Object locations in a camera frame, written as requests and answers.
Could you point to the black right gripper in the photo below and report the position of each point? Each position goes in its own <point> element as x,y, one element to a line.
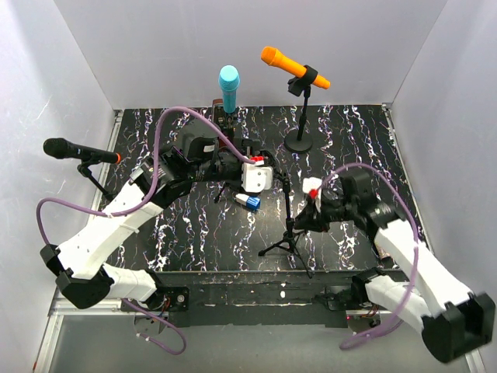
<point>307,219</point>

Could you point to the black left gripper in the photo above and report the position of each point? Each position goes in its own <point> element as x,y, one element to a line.
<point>253,146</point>

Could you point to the black shock mount tripod stand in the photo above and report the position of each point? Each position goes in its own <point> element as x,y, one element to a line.
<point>290,238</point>

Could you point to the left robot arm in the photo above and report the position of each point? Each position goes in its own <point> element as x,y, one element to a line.
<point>197,155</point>

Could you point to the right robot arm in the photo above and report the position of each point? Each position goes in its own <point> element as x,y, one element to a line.
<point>451,319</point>

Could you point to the black tripod stand blue mic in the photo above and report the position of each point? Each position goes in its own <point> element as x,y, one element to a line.
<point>228,160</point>

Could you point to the blue microphone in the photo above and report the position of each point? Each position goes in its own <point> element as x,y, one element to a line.
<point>229,81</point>

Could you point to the black round base mic stand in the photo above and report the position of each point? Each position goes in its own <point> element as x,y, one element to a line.
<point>299,141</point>

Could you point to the black microphone orange tip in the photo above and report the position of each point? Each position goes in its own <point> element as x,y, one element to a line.
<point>61,148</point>

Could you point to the blue white toy block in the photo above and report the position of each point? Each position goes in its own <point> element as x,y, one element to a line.
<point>250,202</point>

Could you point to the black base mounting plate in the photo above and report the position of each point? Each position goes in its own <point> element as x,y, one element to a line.
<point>250,298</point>

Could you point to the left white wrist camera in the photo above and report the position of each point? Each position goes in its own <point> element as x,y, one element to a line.
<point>257,176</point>

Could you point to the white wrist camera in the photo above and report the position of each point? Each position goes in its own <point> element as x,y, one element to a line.
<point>257,176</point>
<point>311,186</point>

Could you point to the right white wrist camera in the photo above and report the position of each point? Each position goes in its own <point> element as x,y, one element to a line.
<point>311,186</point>

